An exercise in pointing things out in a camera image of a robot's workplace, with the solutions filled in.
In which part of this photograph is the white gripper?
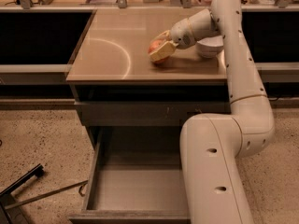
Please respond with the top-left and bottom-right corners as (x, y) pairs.
(149, 18), (197, 63)

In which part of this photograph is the red apple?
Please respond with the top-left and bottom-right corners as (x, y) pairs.
(148, 41), (171, 64)

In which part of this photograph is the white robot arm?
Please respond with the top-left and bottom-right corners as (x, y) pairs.
(149, 0), (275, 224)

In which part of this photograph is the grey drawer cabinet with counter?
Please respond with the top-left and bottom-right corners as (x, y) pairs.
(66, 7), (228, 143)

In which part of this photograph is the open grey middle drawer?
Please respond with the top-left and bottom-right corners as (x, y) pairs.
(69, 126), (190, 224)

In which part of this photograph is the white ceramic bowl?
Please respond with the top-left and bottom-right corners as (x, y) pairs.
(195, 35), (223, 58)

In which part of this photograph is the thin metal rod on floor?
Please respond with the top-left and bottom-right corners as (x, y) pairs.
(4, 180), (88, 210)

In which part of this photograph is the black metal stand on floor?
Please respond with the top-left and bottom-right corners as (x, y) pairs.
(0, 162), (46, 224)

